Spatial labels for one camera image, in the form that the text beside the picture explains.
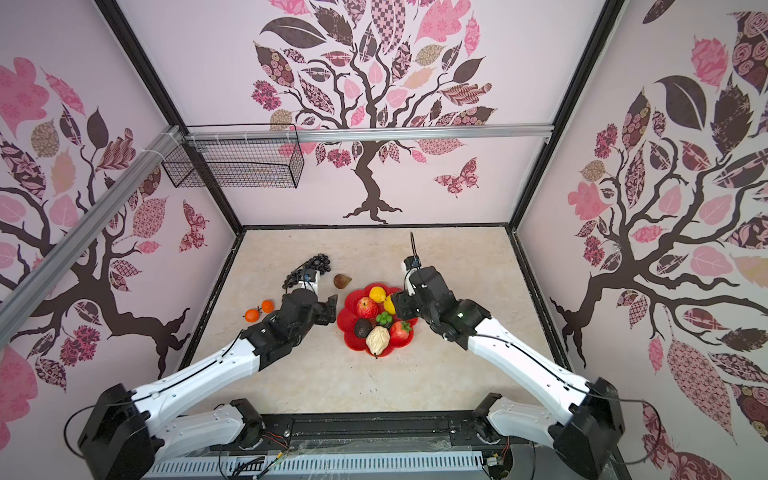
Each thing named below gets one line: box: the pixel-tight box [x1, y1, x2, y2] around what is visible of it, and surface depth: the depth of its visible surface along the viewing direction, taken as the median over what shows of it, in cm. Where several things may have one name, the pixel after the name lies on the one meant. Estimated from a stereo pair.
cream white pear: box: [366, 325, 391, 358], surface depth 85 cm
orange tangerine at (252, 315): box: [245, 308, 261, 323], surface depth 96 cm
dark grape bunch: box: [282, 253, 331, 289], surface depth 106 cm
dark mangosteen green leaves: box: [376, 311, 393, 325], surface depth 89 cm
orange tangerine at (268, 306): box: [261, 299, 275, 313], surface depth 97 cm
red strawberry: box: [391, 320, 412, 340], surface depth 87 cm
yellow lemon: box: [369, 286, 386, 303], surface depth 96 cm
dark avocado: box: [355, 318, 372, 339], surface depth 87 cm
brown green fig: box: [333, 274, 352, 289], surface depth 102 cm
